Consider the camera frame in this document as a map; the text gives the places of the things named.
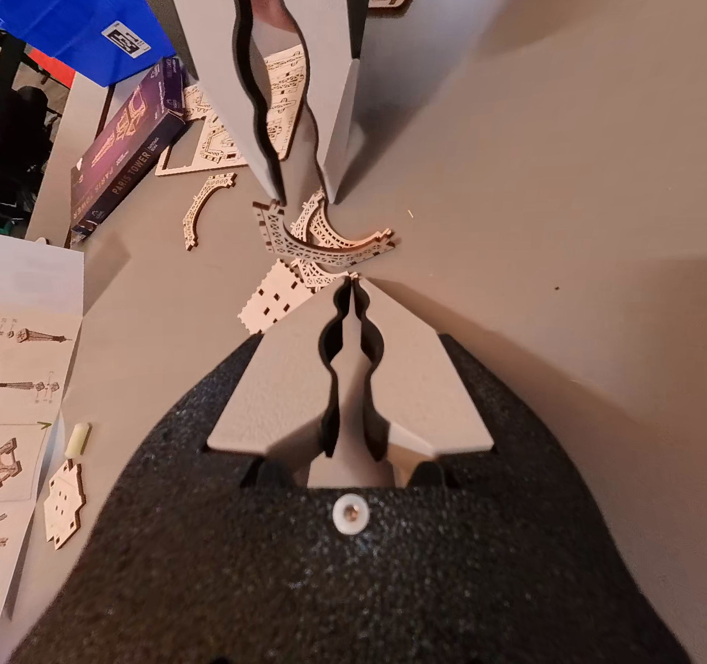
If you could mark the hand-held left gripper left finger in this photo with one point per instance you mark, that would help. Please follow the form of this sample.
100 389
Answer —
265 399

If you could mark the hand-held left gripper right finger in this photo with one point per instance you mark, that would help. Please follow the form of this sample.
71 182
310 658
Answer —
436 399

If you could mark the folded black-white instruction sheet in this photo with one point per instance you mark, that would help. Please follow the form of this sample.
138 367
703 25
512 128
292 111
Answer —
33 316

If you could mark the grey desk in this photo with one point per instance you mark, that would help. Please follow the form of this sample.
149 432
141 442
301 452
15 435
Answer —
524 150

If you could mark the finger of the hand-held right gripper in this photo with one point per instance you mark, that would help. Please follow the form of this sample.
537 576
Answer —
326 23
204 23

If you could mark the large wooden parts sheet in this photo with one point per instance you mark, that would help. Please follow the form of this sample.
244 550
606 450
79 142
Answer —
281 95

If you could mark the square toothed wooden plate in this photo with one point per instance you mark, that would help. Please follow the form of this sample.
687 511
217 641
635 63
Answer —
270 299

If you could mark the dark purple puzzle box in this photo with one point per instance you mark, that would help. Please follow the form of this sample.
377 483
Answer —
127 139

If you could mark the small pale wax stick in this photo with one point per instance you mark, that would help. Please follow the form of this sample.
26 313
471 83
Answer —
78 440

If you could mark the small cross-shaped wooden plate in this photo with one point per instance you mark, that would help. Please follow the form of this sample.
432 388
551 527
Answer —
63 504

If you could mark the blue storage bin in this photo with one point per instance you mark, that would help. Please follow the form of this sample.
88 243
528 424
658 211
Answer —
66 6

